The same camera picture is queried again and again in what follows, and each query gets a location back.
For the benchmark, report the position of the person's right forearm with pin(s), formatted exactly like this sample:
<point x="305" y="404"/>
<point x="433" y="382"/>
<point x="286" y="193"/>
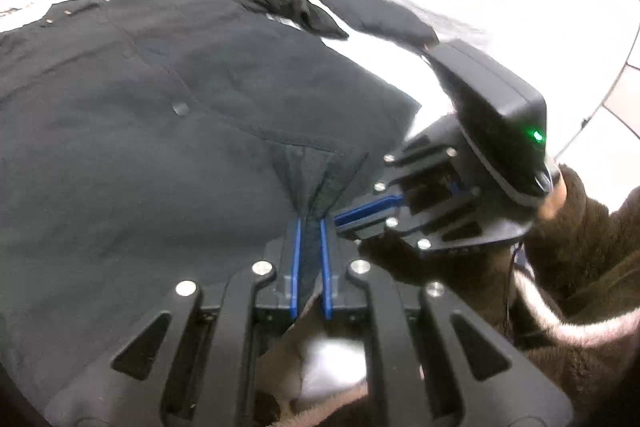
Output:
<point x="590" y="247"/>

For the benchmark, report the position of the dark cloth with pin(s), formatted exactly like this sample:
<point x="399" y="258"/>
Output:
<point x="380" y="19"/>

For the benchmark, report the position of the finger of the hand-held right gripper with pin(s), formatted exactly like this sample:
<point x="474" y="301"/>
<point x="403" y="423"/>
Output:
<point x="370" y="206"/>
<point x="365" y="228"/>

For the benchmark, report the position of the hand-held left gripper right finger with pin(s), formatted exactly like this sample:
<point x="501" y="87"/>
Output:
<point x="325" y="267"/>

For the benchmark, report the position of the black shirt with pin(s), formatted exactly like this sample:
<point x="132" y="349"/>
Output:
<point x="150" y="157"/>

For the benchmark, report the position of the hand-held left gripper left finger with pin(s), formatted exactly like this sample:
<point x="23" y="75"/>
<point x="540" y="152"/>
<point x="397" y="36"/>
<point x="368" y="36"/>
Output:
<point x="297" y="257"/>

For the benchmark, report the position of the person's right hand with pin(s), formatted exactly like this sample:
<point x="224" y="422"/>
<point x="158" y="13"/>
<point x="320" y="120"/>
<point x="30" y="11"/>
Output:
<point x="554" y="202"/>

